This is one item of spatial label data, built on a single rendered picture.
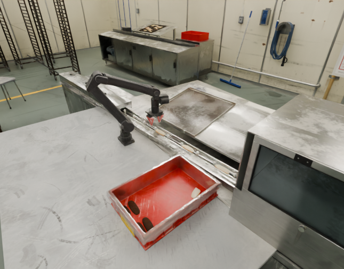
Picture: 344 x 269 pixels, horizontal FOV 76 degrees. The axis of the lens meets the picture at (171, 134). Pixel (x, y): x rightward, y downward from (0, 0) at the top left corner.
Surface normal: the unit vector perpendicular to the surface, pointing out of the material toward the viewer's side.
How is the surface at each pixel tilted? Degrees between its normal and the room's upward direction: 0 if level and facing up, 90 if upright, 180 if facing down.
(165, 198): 0
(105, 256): 0
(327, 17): 90
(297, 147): 0
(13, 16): 90
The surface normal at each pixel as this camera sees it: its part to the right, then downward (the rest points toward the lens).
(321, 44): -0.72, 0.38
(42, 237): 0.00, -0.84
